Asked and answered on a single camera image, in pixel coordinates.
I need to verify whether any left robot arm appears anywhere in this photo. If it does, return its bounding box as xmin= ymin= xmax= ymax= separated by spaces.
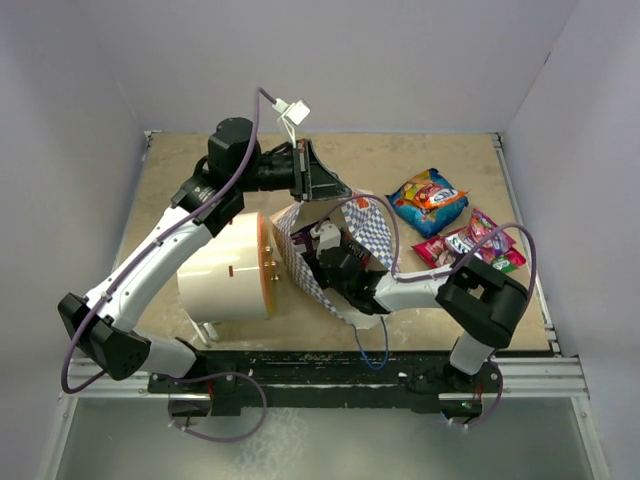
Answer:
xmin=57 ymin=117 xmax=352 ymax=392

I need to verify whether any white cylindrical container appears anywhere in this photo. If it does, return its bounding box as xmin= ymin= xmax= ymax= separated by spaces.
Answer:
xmin=177 ymin=212 xmax=277 ymax=324

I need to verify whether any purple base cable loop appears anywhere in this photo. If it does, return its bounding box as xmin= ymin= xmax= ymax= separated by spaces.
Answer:
xmin=167 ymin=372 xmax=270 ymax=444

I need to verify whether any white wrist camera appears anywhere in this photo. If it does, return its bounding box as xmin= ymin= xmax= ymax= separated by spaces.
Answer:
xmin=272 ymin=98 xmax=311 ymax=145
xmin=310 ymin=221 xmax=342 ymax=254

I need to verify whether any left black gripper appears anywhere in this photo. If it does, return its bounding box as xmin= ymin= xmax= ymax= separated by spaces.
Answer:
xmin=236 ymin=139 xmax=352 ymax=203

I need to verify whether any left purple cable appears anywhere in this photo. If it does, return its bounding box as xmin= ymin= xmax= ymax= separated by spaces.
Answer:
xmin=60 ymin=87 xmax=276 ymax=395

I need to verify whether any magenta red snack bag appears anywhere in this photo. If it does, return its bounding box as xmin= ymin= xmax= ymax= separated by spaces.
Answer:
xmin=412 ymin=236 xmax=460 ymax=269

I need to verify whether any orange snack bag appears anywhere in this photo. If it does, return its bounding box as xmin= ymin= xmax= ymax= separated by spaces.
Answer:
xmin=413 ymin=183 xmax=466 ymax=210

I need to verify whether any purple berries candy bag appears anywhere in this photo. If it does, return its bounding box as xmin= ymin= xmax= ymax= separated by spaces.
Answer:
xmin=290 ymin=223 xmax=319 ymax=255

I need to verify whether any pink candy bag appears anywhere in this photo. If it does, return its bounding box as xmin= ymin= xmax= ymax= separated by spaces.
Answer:
xmin=444 ymin=208 xmax=516 ymax=263

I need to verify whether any blue snack bag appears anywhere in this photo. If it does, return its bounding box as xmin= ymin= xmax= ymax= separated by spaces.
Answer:
xmin=386 ymin=168 xmax=469 ymax=239

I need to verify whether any blue chocolate candy bag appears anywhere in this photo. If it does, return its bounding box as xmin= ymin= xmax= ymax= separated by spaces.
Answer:
xmin=345 ymin=239 xmax=371 ymax=267

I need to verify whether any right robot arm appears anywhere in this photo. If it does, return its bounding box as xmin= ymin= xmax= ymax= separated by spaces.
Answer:
xmin=313 ymin=246 xmax=530 ymax=391

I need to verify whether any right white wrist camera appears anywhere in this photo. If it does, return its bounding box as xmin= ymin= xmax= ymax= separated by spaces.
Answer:
xmin=310 ymin=221 xmax=342 ymax=254

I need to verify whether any aluminium frame rail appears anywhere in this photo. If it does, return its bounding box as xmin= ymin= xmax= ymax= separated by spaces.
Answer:
xmin=79 ymin=355 xmax=589 ymax=408

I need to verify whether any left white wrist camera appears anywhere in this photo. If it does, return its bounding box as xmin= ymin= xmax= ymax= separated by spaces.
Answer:
xmin=272 ymin=98 xmax=311 ymax=145

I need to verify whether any green snack bag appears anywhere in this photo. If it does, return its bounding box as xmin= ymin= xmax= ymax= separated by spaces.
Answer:
xmin=491 ymin=247 xmax=526 ymax=273

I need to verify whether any blue checkered paper bag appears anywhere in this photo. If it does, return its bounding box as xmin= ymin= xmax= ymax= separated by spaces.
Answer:
xmin=269 ymin=187 xmax=404 ymax=371

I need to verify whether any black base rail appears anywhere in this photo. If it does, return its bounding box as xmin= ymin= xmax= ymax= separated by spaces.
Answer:
xmin=87 ymin=349 xmax=556 ymax=416

